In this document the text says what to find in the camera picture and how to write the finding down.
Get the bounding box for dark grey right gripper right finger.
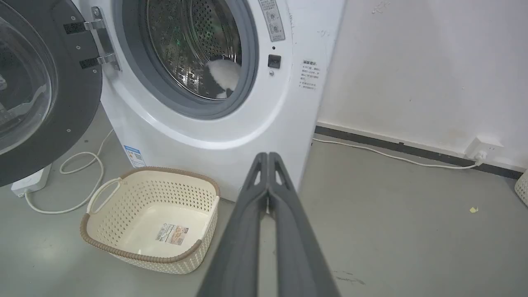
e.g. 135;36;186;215
268;152;341;297

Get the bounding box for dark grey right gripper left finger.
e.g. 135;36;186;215
196;152;270;297

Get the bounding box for white front-load washing machine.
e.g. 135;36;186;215
73;0;346;203

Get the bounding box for black round washer door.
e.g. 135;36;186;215
0;0;103;188

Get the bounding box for cream perforated laundry basket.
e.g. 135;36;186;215
80;167;220;275

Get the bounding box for white cloth in drum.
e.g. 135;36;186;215
204;59;242;99

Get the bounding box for white power strip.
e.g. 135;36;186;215
11;164;52;198

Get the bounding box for cream woven basket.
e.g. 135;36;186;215
514;169;528;207

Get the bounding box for white power strip cable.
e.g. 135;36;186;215
24;129;115;215

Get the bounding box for white wall socket plug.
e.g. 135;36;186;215
465;136;504;165

